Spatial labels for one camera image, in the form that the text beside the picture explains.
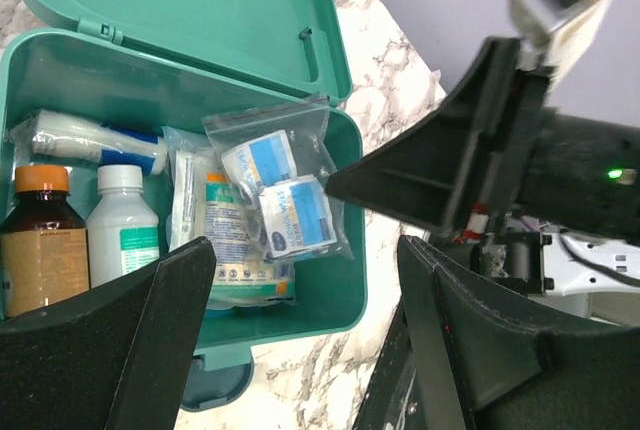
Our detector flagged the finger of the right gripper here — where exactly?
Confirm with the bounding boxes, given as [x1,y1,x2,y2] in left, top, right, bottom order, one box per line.
[325,37,521,236]

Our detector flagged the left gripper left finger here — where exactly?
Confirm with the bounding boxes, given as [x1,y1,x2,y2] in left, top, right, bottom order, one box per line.
[1,237,216,429]

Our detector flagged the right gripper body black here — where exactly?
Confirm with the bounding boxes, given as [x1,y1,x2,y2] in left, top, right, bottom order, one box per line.
[449,65,549,241]

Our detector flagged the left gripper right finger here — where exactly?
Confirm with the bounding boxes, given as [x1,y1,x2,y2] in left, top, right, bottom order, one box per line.
[354,236,639,429]

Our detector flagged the white bottle green label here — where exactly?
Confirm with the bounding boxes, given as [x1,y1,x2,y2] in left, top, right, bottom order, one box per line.
[86,165,160,288]

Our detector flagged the brown iodine bottle orange cap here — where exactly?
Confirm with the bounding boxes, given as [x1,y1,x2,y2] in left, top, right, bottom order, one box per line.
[1,164,90,319]

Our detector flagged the small blue white box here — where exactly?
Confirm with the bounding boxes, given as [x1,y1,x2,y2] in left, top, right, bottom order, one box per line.
[202,97,353,263]

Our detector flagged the green orange bandage box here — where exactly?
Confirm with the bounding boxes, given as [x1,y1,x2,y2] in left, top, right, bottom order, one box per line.
[170,148,296,311]

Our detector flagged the small bottle blue cap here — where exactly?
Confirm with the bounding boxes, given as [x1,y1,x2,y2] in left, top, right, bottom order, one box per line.
[31,110,168,175]

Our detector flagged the green medicine box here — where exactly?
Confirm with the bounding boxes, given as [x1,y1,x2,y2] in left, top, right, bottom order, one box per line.
[1,0,367,412]

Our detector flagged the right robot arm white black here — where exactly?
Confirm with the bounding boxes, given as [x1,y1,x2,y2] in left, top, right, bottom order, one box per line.
[326,37,639,296]

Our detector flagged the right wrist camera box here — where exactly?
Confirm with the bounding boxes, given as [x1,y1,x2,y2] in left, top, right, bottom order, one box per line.
[508,0,611,88]

